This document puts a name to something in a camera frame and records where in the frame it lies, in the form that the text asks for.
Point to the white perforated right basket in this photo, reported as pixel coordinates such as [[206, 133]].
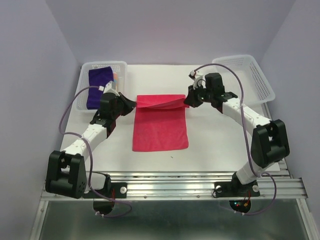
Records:
[[256, 87]]

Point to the blue orange dotted towel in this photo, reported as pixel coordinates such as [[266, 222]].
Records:
[[115, 80]]

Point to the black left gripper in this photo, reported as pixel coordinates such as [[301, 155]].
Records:
[[129, 104]]

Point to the white perforated basket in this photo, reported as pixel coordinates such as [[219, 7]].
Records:
[[256, 87], [120, 67]]

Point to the purple towel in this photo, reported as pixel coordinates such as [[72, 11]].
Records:
[[97, 77]]

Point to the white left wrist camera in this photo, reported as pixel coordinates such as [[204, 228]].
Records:
[[111, 87]]

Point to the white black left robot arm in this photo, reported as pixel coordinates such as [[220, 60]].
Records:
[[70, 171]]

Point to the pink towel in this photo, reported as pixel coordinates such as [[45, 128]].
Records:
[[160, 123]]

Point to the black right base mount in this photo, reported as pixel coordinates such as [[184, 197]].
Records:
[[239, 195]]

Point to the white perforated left basket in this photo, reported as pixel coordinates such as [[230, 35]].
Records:
[[120, 67]]

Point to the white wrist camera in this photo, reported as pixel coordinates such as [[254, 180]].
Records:
[[111, 87], [197, 79]]

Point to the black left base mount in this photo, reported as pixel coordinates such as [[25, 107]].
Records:
[[109, 202]]

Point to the aluminium rail frame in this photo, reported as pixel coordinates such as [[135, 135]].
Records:
[[191, 175]]

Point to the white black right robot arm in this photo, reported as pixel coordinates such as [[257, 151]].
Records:
[[269, 140]]

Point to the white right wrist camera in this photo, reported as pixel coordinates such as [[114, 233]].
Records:
[[197, 79]]

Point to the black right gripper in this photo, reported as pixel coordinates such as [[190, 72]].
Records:
[[190, 98]]

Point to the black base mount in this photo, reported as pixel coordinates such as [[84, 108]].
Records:
[[239, 195], [109, 202]]

